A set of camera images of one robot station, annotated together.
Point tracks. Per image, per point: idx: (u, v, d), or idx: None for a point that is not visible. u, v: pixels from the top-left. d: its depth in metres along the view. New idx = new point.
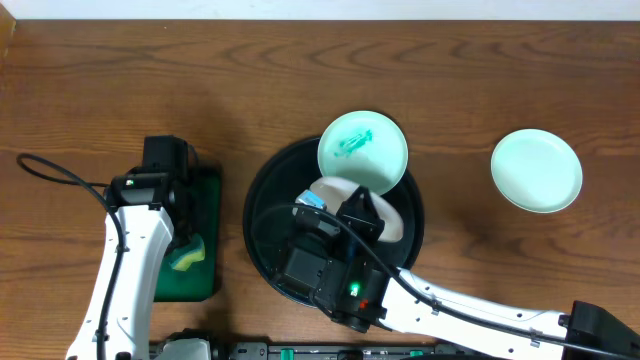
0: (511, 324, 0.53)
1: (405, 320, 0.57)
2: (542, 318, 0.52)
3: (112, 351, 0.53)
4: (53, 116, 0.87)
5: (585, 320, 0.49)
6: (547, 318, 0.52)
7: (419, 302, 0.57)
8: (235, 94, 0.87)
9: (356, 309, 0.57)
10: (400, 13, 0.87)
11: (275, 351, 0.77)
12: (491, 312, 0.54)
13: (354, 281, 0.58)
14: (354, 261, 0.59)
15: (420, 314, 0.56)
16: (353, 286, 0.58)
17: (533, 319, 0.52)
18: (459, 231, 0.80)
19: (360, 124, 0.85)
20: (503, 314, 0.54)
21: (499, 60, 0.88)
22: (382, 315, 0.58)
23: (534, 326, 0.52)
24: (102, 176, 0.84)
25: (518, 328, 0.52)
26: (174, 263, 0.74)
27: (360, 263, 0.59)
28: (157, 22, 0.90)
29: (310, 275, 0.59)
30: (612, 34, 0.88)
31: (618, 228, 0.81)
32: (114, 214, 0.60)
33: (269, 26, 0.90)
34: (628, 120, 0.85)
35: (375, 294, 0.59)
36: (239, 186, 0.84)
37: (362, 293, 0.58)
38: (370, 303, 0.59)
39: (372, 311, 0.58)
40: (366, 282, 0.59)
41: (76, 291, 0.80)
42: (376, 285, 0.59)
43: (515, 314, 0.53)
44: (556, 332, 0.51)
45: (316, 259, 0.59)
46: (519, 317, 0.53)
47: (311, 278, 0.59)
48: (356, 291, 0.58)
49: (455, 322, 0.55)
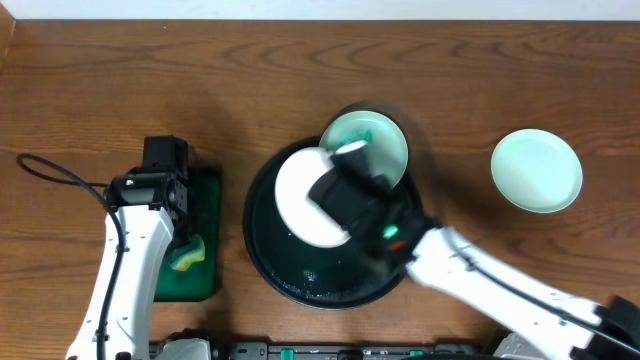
0: (544, 300, 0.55)
1: (436, 273, 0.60)
2: (577, 302, 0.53)
3: (112, 351, 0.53)
4: (54, 116, 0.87)
5: (620, 315, 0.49)
6: (580, 305, 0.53)
7: (454, 255, 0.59)
8: (235, 94, 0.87)
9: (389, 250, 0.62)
10: (400, 13, 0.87)
11: (275, 352, 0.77)
12: (525, 285, 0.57)
13: (390, 224, 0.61)
14: (394, 209, 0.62)
15: (452, 270, 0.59)
16: (389, 228, 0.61)
17: (567, 301, 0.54)
18: (459, 231, 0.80)
19: (360, 123, 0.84)
20: (536, 289, 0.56)
21: (499, 60, 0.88)
22: (413, 259, 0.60)
23: (563, 306, 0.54)
24: (102, 175, 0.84)
25: (549, 304, 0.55)
26: (174, 263, 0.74)
27: (400, 211, 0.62)
28: (157, 21, 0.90)
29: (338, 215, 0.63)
30: (613, 33, 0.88)
31: (618, 228, 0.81)
32: (113, 214, 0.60)
33: (269, 26, 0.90)
34: (627, 120, 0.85)
35: (411, 240, 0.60)
36: (239, 186, 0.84)
37: (399, 235, 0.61)
38: (407, 246, 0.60)
39: (404, 254, 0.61)
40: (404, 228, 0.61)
41: (76, 291, 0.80)
42: (412, 232, 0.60)
43: (550, 293, 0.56)
44: (586, 317, 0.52)
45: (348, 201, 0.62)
46: (554, 297, 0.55)
47: (345, 217, 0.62)
48: (392, 233, 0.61)
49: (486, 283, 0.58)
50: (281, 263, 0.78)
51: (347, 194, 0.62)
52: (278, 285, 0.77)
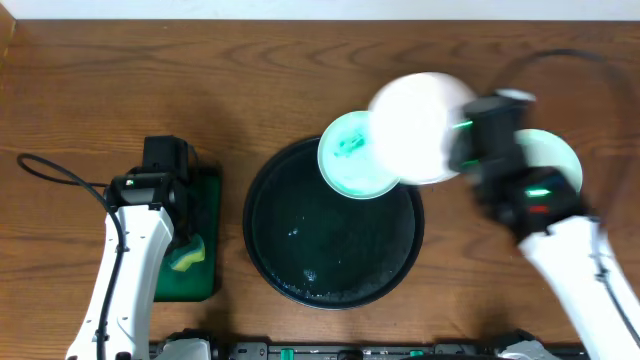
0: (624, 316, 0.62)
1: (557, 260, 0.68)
2: None
3: (111, 351, 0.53)
4: (54, 116, 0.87)
5: None
6: None
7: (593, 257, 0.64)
8: (235, 94, 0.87)
9: (528, 206, 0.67)
10: (400, 13, 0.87)
11: (275, 352, 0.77)
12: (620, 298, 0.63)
13: (547, 188, 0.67)
14: (557, 182, 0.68)
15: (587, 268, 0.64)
16: (544, 190, 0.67)
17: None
18: (459, 231, 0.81)
19: (360, 123, 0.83)
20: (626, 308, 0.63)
21: (499, 60, 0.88)
22: (549, 226, 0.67)
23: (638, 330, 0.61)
24: (103, 175, 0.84)
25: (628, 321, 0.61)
26: (174, 264, 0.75)
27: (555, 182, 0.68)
28: (157, 21, 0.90)
29: (494, 143, 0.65)
30: (613, 34, 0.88)
31: (618, 228, 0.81)
32: (113, 215, 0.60)
33: (269, 26, 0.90)
34: (627, 120, 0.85)
35: (557, 208, 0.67)
36: (239, 186, 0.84)
37: (548, 197, 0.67)
38: (554, 212, 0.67)
39: (540, 217, 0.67)
40: (557, 198, 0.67)
41: (76, 291, 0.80)
42: (563, 202, 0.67)
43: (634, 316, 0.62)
44: None
45: (509, 130, 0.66)
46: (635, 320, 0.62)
47: (494, 148, 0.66)
48: (543, 195, 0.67)
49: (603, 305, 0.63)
50: (281, 263, 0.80)
51: (504, 130, 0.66)
52: (278, 285, 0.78)
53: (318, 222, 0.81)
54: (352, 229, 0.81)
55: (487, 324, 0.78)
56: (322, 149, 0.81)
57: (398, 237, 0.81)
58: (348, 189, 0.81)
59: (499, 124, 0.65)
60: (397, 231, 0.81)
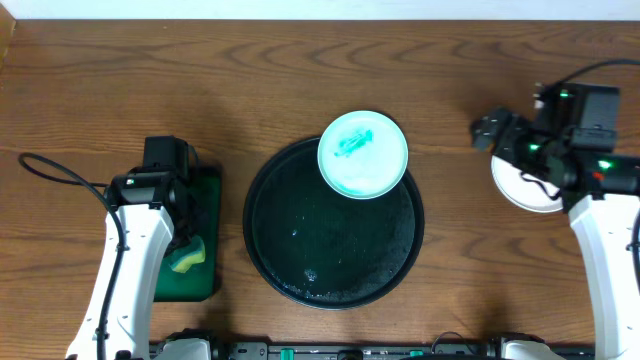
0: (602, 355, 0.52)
1: (594, 233, 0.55)
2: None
3: (112, 350, 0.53)
4: (54, 116, 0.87)
5: None
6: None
7: (630, 230, 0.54)
8: (236, 94, 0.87)
9: (592, 170, 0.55)
10: (400, 13, 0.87)
11: (275, 352, 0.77)
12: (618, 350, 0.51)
13: (609, 160, 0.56)
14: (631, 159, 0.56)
15: (616, 234, 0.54)
16: (607, 162, 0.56)
17: None
18: (459, 230, 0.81)
19: (360, 123, 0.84)
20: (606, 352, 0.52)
21: (499, 60, 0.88)
22: (600, 195, 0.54)
23: None
24: (103, 175, 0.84)
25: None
26: (174, 265, 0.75)
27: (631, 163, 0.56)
28: (157, 21, 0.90)
29: (585, 116, 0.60)
30: (612, 34, 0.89)
31: None
32: (114, 213, 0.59)
33: (269, 26, 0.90)
34: (627, 120, 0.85)
35: (615, 182, 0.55)
36: (240, 186, 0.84)
37: (610, 171, 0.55)
38: (607, 184, 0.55)
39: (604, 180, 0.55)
40: (622, 172, 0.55)
41: (76, 291, 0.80)
42: (624, 178, 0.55)
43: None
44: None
45: (605, 117, 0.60)
46: None
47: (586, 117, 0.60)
48: (607, 164, 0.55)
49: (629, 282, 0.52)
50: (281, 263, 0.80)
51: (597, 107, 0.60)
52: (278, 284, 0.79)
53: (318, 222, 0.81)
54: (352, 229, 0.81)
55: (487, 324, 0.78)
56: (321, 148, 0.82)
57: (398, 236, 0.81)
58: (348, 189, 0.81)
59: (597, 102, 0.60)
60: (397, 230, 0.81)
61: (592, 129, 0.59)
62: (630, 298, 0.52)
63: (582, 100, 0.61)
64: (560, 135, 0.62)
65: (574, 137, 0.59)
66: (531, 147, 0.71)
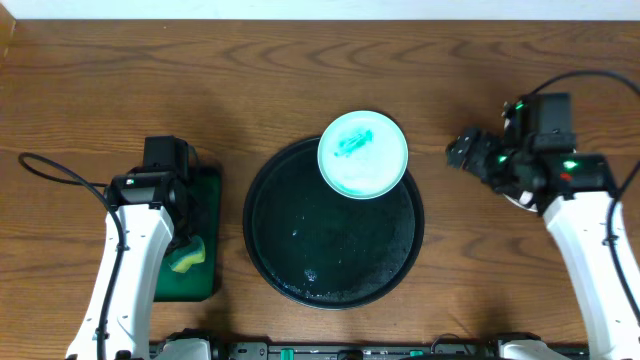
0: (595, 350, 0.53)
1: (571, 232, 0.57)
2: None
3: (112, 350, 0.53)
4: (54, 116, 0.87)
5: None
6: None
7: (604, 225, 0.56)
8: (236, 94, 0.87)
9: (560, 173, 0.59)
10: (400, 13, 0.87)
11: (275, 352, 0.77)
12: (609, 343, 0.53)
13: (573, 160, 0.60)
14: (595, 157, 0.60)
15: (591, 231, 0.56)
16: (571, 162, 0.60)
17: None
18: (459, 230, 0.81)
19: (360, 123, 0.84)
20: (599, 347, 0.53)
21: (499, 60, 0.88)
22: (571, 195, 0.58)
23: None
24: (103, 175, 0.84)
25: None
26: (174, 265, 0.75)
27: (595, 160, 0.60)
28: (157, 21, 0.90)
29: (543, 123, 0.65)
30: (612, 34, 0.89)
31: None
32: (114, 213, 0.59)
33: (269, 26, 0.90)
34: (627, 120, 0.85)
35: (584, 180, 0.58)
36: (240, 186, 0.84)
37: (577, 169, 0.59)
38: (578, 182, 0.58)
39: (575, 180, 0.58)
40: (589, 168, 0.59)
41: (76, 291, 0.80)
42: (592, 175, 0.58)
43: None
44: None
45: (563, 122, 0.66)
46: None
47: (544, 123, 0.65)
48: (572, 164, 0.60)
49: (611, 275, 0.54)
50: (281, 263, 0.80)
51: (553, 114, 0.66)
52: (278, 285, 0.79)
53: (318, 222, 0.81)
54: (352, 229, 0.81)
55: (488, 324, 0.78)
56: (321, 148, 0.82)
57: (398, 236, 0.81)
58: (348, 188, 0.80)
59: (553, 109, 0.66)
60: (397, 231, 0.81)
61: (552, 134, 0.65)
62: (613, 291, 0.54)
63: (536, 109, 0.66)
64: (525, 144, 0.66)
65: (536, 143, 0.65)
66: (500, 159, 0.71)
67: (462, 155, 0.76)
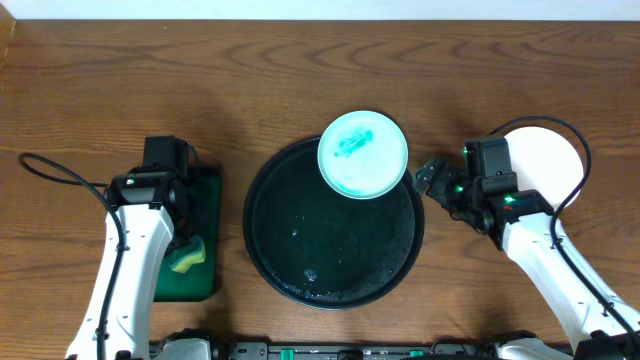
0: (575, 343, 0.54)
1: (522, 247, 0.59)
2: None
3: (111, 350, 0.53)
4: (54, 116, 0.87)
5: None
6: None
7: (548, 233, 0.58)
8: (236, 94, 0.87)
9: (501, 208, 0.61)
10: (400, 13, 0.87)
11: (275, 352, 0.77)
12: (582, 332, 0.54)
13: (510, 195, 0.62)
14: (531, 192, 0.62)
15: (538, 242, 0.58)
16: (509, 197, 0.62)
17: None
18: (459, 230, 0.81)
19: (361, 123, 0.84)
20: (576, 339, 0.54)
21: (498, 60, 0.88)
22: (511, 219, 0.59)
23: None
24: (104, 175, 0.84)
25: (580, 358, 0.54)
26: (174, 265, 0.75)
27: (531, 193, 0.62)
28: (157, 21, 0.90)
29: (487, 166, 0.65)
30: (612, 34, 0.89)
31: (618, 228, 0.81)
32: (114, 213, 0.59)
33: (269, 26, 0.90)
34: (627, 120, 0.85)
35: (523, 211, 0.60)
36: (240, 186, 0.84)
37: (515, 204, 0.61)
38: (519, 212, 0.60)
39: (513, 214, 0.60)
40: (526, 198, 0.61)
41: (76, 291, 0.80)
42: (530, 207, 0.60)
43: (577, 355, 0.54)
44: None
45: (505, 163, 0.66)
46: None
47: (487, 165, 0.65)
48: (511, 199, 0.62)
49: (563, 267, 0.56)
50: (281, 263, 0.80)
51: (496, 155, 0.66)
52: (278, 284, 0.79)
53: (318, 223, 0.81)
54: (352, 229, 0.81)
55: (487, 324, 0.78)
56: (321, 148, 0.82)
57: (398, 237, 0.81)
58: (348, 189, 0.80)
59: (494, 150, 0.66)
60: (397, 230, 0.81)
61: (495, 176, 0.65)
62: (568, 280, 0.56)
63: (479, 151, 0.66)
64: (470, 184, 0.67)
65: (483, 185, 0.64)
66: (457, 189, 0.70)
67: (427, 182, 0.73)
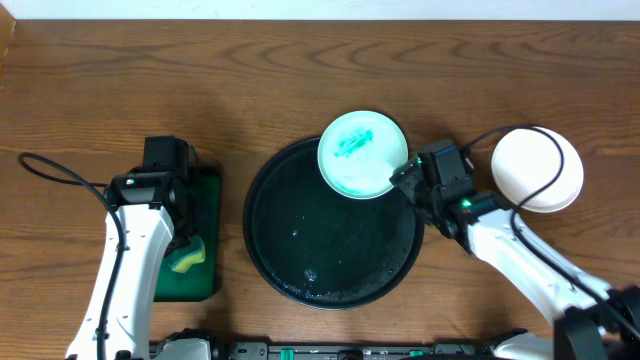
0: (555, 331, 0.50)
1: (487, 245, 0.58)
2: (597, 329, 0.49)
3: (112, 350, 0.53)
4: (54, 115, 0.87)
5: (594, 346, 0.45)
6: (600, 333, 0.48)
7: (508, 227, 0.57)
8: (236, 94, 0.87)
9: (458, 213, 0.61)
10: (400, 13, 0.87)
11: (275, 352, 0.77)
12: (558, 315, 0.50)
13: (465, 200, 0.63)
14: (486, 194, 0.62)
15: (499, 236, 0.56)
16: (465, 202, 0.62)
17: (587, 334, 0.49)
18: None
19: (361, 124, 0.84)
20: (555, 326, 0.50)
21: (498, 60, 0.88)
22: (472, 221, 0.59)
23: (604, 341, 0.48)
24: (104, 175, 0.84)
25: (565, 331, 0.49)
26: (174, 265, 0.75)
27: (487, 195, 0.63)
28: (158, 21, 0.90)
29: (441, 173, 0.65)
30: (612, 34, 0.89)
31: (618, 227, 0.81)
32: (114, 213, 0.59)
33: (269, 26, 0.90)
34: (627, 120, 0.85)
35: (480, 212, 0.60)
36: (240, 186, 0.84)
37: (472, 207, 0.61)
38: (479, 213, 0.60)
39: (470, 216, 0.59)
40: (482, 201, 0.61)
41: (76, 291, 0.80)
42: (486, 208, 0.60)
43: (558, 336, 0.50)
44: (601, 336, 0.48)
45: (460, 167, 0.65)
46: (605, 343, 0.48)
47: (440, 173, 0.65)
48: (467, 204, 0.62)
49: (527, 255, 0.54)
50: (280, 263, 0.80)
51: (450, 162, 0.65)
52: (278, 285, 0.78)
53: (318, 222, 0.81)
54: (352, 229, 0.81)
55: (487, 324, 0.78)
56: (321, 148, 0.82)
57: (398, 237, 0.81)
58: (348, 188, 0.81)
59: (448, 157, 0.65)
60: (397, 231, 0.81)
61: (450, 183, 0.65)
62: (531, 262, 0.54)
63: (432, 161, 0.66)
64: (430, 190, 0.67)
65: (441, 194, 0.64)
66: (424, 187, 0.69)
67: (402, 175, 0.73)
